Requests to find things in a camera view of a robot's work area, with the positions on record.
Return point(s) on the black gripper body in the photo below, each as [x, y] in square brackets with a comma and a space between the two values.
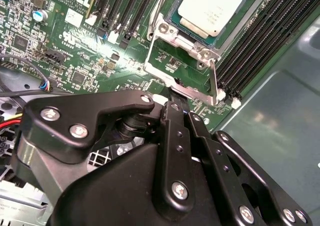
[112, 198]

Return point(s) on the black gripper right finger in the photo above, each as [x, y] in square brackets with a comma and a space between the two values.
[220, 161]

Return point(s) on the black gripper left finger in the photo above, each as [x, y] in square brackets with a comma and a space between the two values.
[100, 103]

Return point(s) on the metal socket cover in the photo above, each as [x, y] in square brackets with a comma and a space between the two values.
[192, 94]

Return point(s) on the silver CPU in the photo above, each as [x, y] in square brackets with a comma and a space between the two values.
[212, 8]

